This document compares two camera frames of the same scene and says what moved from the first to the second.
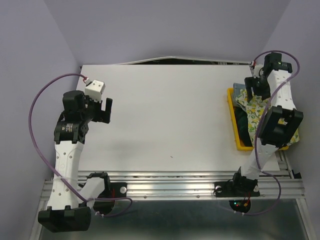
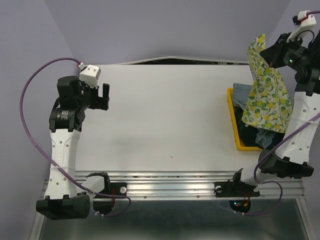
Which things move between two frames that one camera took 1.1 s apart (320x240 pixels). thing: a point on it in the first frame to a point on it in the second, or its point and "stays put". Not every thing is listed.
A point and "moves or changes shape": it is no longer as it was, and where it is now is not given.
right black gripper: [250, 82] to [272, 55]
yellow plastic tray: [236, 135] stays put
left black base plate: [116, 190] stays put
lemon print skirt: [255, 109] moves or changes shape
